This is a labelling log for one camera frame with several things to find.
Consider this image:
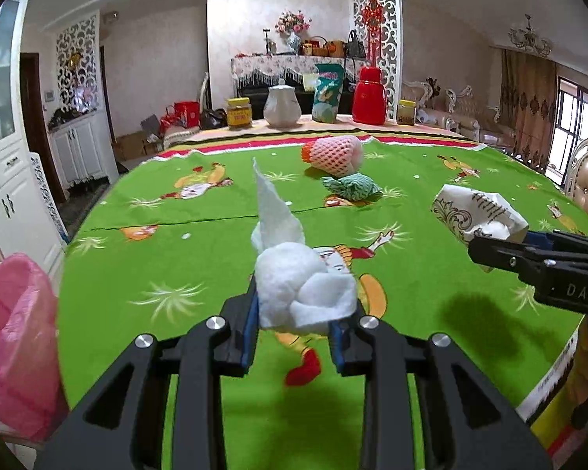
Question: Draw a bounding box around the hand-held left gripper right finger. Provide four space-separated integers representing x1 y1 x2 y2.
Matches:
327 304 554 470

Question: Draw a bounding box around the brown patterned curtain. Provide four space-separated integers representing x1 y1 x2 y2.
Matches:
500 48 559 172

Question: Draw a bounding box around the dark wooden door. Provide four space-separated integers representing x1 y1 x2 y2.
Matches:
20 54 67 204

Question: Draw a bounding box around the white low cabinet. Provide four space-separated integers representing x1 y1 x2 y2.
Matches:
48 110 119 192

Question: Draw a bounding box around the white ceramic teapot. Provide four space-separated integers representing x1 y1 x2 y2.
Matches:
263 79 303 128

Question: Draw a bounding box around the window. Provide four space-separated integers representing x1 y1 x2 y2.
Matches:
549 76 588 182

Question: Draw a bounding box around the white glass-door cabinet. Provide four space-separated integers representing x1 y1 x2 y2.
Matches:
0 0 64 275

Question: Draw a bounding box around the red thermos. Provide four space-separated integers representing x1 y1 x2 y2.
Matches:
351 65 388 125

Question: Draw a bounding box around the black bag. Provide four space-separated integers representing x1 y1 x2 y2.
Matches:
200 108 227 130

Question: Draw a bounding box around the cardboard box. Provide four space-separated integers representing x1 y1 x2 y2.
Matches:
115 132 148 161

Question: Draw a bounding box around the green printed tablecloth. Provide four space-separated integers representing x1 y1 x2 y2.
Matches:
56 130 588 470

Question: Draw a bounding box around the orange basket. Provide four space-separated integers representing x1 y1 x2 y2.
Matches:
301 36 329 56

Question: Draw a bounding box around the yellow-lidded jar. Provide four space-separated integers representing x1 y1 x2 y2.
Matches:
226 98 252 129

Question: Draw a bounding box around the white tissue wad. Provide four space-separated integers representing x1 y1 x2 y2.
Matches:
251 158 358 334

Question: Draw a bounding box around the black handbag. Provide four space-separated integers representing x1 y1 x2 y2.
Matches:
345 29 367 58

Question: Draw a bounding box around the crumpled green wrapper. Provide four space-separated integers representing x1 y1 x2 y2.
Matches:
322 174 383 201

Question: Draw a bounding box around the pink trash bag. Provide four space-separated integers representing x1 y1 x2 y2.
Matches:
0 252 69 444

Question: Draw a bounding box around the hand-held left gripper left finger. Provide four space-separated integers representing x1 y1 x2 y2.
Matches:
34 277 260 470

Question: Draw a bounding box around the red knot wall hanging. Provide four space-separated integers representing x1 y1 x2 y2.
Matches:
363 0 384 67

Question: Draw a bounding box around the flower bouquet in vase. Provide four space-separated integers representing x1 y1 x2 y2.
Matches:
275 10 312 54

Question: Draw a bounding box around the person's right hand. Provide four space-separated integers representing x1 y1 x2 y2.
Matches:
566 318 588 429

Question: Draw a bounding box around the pink foam fruit net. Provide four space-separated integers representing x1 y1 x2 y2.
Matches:
301 134 364 178

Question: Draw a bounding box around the ornate cream sofa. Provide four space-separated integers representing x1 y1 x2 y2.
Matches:
401 77 515 144

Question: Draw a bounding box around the dark piano with lace cover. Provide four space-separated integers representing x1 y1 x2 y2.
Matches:
230 54 368 108

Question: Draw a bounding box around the white lattice screen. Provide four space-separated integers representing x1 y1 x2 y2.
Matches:
350 0 403 118
55 14 101 116

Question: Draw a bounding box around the green snack bag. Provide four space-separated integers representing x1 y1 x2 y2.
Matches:
312 63 345 124

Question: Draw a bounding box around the chandelier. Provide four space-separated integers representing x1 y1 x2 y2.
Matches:
507 14 554 58

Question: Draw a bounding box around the patterned paper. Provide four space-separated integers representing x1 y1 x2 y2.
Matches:
431 183 530 248

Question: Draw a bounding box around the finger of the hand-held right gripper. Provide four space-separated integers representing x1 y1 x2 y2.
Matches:
524 229 588 258
467 234 550 280

